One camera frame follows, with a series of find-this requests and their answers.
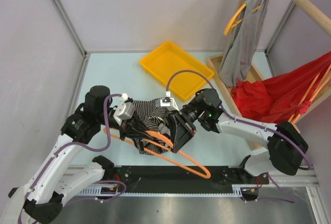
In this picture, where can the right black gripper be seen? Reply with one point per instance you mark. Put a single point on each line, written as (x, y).
(181, 133)

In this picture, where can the orange hanger with grey top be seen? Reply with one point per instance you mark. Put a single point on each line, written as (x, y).
(238, 14)

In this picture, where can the red tank top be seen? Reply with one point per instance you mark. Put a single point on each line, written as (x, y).
(283, 97)

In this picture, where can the wooden clothes rack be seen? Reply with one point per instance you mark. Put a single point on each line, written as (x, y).
(323, 90)

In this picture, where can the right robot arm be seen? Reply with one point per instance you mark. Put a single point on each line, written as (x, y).
(285, 147)

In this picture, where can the white cable duct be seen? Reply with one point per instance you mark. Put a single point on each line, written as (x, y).
(171, 191)

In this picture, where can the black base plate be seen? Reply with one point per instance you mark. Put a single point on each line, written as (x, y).
(165, 176)

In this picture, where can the yellow plastic tray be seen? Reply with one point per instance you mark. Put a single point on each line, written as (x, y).
(168, 59)

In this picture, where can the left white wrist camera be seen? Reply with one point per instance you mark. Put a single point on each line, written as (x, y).
(124, 110)

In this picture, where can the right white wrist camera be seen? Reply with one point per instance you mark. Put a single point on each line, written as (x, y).
(167, 102)

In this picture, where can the grey tank top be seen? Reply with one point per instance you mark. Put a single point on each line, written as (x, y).
(243, 44)

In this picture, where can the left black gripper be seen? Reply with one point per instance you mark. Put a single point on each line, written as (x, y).
(128, 128)

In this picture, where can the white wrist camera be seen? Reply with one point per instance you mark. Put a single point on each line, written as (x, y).
(124, 110)
(167, 102)

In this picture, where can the striped tank top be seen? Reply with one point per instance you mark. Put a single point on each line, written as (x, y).
(152, 117)

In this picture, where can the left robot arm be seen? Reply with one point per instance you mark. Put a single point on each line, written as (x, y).
(45, 195)

